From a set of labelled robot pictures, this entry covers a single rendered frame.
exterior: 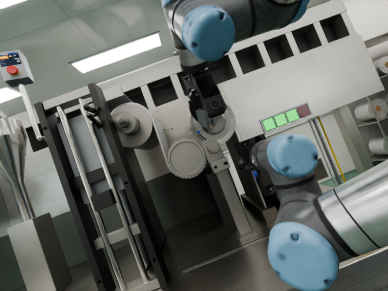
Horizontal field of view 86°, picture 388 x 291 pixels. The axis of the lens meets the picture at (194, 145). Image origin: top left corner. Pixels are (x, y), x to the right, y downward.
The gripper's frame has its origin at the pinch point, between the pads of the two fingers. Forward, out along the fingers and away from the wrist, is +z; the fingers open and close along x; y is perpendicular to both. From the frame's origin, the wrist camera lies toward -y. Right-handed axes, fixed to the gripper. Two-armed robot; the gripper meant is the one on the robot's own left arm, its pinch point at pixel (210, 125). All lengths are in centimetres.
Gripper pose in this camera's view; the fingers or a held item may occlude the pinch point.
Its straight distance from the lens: 63.1
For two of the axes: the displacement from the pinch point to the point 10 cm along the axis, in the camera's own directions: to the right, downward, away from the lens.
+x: -9.3, 3.5, -0.4
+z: 2.1, 6.4, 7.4
